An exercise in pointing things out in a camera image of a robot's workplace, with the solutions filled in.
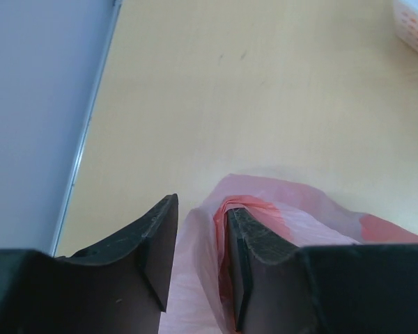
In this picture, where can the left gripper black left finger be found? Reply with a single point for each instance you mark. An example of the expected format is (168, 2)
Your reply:
(117, 285)

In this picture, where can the white plastic basket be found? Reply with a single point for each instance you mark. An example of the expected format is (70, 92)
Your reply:
(406, 21)

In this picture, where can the pink plastic bag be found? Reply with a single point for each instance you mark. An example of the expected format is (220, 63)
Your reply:
(303, 214)

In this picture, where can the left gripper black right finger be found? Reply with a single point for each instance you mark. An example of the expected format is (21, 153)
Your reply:
(281, 288)

